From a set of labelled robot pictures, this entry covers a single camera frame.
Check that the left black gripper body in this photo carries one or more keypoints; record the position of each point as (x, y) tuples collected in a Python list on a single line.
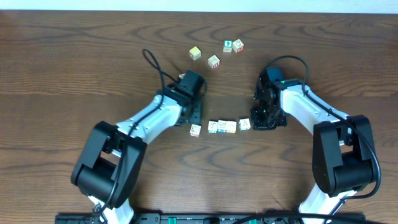
[(195, 112)]

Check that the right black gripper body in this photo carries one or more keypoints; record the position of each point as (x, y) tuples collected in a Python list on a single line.
[(267, 118)]

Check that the blue edged front block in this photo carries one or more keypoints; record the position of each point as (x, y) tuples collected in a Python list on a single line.
[(244, 124)]

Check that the blue edged block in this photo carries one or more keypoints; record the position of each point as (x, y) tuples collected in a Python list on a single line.
[(244, 124), (222, 126)]

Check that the red edged block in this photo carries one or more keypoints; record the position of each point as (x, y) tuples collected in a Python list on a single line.
[(195, 130)]

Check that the teal edged block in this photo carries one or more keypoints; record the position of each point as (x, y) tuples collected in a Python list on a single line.
[(213, 127)]

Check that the red soccer letter block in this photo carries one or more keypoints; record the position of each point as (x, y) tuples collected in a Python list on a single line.
[(238, 45)]

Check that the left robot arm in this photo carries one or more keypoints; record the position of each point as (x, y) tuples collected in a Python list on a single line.
[(108, 167)]

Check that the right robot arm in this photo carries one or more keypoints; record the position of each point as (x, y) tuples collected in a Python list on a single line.
[(344, 160)]

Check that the red sided center block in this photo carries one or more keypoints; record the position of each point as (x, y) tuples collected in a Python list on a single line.
[(214, 61)]

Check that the yellow top block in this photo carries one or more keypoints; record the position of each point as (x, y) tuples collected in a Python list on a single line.
[(195, 53)]

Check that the green framed block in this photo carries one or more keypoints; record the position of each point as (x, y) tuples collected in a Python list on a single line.
[(227, 46)]

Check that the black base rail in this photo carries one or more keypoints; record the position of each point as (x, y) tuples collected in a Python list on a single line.
[(156, 218)]

